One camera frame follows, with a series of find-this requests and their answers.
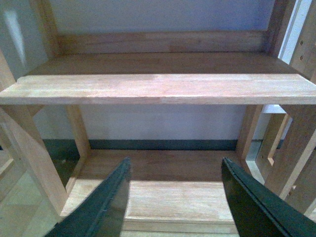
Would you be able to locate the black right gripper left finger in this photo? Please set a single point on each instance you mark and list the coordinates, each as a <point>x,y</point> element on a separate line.
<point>102,213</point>

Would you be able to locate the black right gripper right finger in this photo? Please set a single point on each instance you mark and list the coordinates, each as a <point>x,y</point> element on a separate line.
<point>257,212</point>

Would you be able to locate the wooden shelf unit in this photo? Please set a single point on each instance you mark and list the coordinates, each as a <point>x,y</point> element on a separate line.
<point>287,159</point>
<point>174,84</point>

